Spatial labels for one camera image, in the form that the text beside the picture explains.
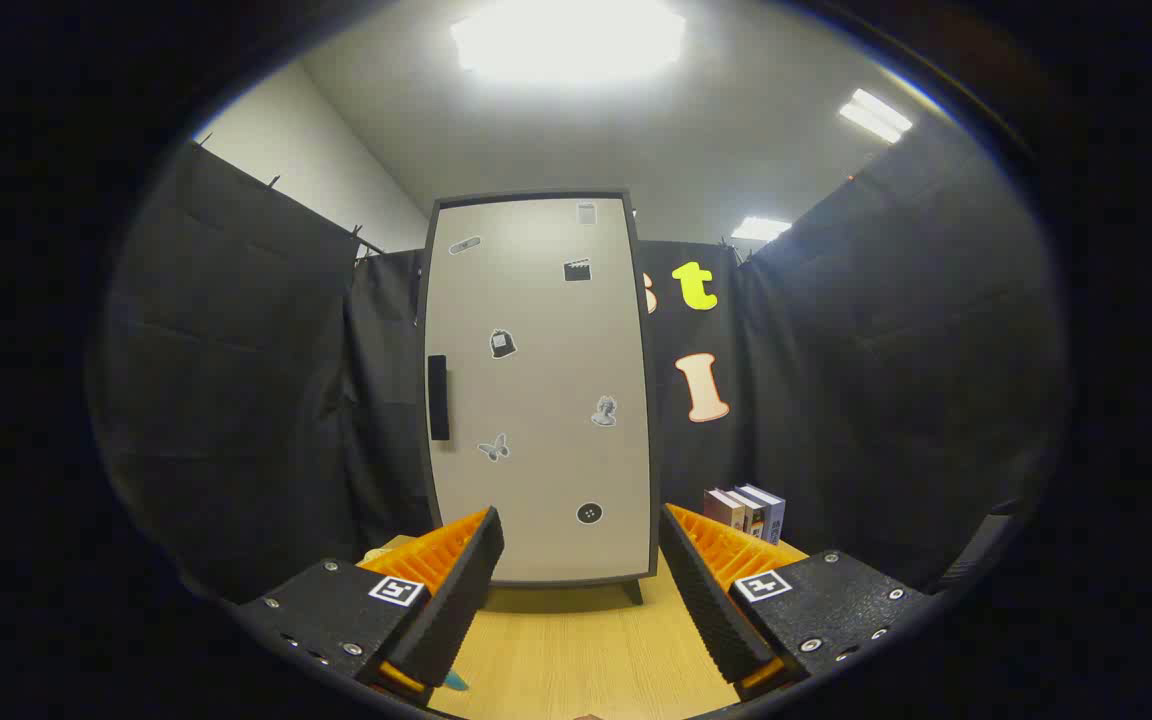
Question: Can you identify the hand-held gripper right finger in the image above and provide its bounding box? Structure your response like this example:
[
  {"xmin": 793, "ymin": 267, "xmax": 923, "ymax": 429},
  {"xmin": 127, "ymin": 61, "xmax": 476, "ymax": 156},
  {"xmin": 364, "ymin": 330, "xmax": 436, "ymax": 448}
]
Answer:
[{"xmin": 658, "ymin": 502, "xmax": 939, "ymax": 703}]

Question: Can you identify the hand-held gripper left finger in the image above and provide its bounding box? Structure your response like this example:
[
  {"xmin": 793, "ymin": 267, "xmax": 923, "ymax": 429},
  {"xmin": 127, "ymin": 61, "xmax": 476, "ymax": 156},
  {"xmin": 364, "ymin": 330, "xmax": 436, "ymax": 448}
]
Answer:
[{"xmin": 234, "ymin": 506, "xmax": 506, "ymax": 709}]

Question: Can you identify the grey spine book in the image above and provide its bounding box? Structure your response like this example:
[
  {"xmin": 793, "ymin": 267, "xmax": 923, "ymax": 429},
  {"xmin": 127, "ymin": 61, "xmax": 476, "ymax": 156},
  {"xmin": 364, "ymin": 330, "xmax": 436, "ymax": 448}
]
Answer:
[{"xmin": 741, "ymin": 484, "xmax": 786, "ymax": 546}]

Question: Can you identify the black backdrop cloth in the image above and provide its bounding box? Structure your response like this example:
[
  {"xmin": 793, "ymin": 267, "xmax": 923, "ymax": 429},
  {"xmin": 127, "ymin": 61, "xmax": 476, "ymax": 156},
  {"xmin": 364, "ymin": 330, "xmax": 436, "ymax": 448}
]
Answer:
[{"xmin": 86, "ymin": 140, "xmax": 1072, "ymax": 601}]

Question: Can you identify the large bright ceiling light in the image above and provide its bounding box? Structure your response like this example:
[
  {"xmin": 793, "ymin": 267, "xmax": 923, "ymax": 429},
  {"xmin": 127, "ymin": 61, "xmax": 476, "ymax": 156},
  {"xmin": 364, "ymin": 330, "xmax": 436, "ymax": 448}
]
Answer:
[{"xmin": 451, "ymin": 0, "xmax": 687, "ymax": 86}]

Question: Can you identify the grey cabinet door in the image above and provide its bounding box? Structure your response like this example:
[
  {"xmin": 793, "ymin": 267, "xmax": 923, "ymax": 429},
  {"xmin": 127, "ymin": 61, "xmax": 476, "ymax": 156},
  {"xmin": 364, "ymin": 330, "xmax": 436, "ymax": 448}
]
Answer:
[{"xmin": 426, "ymin": 197, "xmax": 653, "ymax": 584}]

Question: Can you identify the dark cabinet body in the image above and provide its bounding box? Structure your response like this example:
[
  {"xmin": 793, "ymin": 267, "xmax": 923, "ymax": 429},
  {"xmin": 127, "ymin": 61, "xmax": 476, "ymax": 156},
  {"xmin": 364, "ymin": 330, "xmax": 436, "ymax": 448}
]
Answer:
[{"xmin": 419, "ymin": 188, "xmax": 662, "ymax": 606}]

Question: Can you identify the black door handle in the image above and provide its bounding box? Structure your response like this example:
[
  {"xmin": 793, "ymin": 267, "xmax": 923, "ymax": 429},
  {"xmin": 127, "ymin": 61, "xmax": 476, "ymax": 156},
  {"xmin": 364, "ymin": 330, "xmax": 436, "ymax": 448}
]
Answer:
[{"xmin": 428, "ymin": 354, "xmax": 451, "ymax": 442}]

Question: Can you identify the maroon cover book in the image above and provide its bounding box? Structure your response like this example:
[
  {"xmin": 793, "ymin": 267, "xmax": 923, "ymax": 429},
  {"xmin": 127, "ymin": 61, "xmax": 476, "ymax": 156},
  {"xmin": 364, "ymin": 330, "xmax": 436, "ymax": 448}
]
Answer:
[{"xmin": 704, "ymin": 489, "xmax": 747, "ymax": 533}]

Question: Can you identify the rectangular ceiling light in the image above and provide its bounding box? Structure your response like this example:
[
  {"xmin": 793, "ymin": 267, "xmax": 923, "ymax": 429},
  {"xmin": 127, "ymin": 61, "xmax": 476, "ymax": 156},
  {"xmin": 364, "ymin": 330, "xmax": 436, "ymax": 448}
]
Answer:
[
  {"xmin": 839, "ymin": 88, "xmax": 914, "ymax": 144},
  {"xmin": 731, "ymin": 216, "xmax": 793, "ymax": 243}
]

